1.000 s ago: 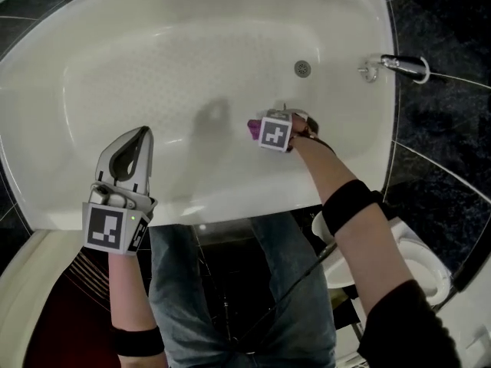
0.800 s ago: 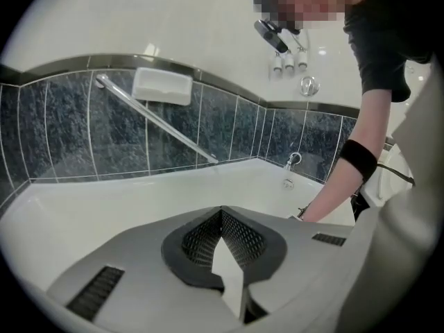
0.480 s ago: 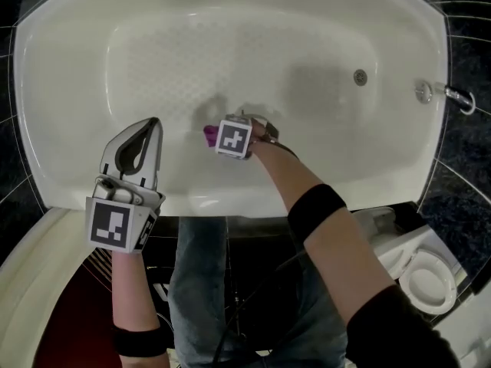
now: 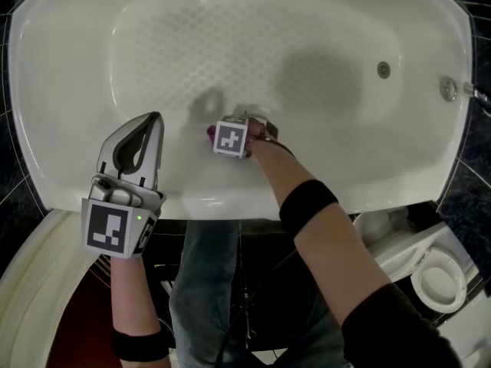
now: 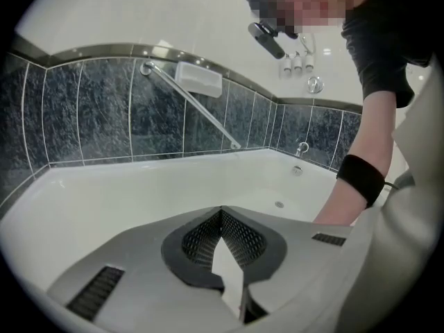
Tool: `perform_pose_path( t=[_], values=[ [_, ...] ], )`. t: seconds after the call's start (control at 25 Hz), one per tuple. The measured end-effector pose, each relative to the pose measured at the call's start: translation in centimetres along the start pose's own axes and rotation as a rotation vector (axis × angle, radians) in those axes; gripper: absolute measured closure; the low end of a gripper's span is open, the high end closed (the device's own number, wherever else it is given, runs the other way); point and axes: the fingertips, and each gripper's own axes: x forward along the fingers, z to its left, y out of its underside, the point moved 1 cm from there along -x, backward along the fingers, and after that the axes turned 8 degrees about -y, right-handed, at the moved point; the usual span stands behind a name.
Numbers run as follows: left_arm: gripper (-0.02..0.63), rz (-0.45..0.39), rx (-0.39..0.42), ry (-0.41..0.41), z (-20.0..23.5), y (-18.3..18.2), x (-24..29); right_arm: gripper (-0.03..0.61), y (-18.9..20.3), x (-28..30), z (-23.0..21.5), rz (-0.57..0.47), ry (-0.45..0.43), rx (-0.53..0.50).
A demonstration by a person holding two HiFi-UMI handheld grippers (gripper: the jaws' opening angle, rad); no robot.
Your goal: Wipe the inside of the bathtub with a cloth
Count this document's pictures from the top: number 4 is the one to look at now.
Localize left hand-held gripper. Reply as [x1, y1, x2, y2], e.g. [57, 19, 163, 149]
[80, 111, 168, 260]

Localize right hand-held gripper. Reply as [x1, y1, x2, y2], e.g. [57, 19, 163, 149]
[213, 107, 280, 159]

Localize white bathtub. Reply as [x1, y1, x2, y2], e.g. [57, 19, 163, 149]
[7, 0, 473, 222]

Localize person's left forearm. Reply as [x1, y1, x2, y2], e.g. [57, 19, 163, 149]
[108, 255, 172, 368]

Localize person's right forearm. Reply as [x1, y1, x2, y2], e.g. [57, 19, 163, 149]
[246, 139, 393, 326]

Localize person's right hand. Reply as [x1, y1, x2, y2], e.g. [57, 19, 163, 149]
[246, 119, 269, 147]

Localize person's legs in jeans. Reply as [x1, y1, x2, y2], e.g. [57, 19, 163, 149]
[168, 219, 347, 368]

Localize white toilet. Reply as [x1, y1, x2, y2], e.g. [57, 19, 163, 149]
[352, 205, 481, 314]

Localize chrome tub overflow plate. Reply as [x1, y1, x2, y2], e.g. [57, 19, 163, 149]
[438, 75, 458, 103]

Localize chrome tub spout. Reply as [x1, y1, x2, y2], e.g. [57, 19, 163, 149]
[462, 81, 491, 117]

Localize person's dark right sleeve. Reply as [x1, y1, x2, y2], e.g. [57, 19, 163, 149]
[341, 283, 462, 368]

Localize black cable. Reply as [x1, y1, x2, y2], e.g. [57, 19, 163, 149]
[213, 250, 297, 368]

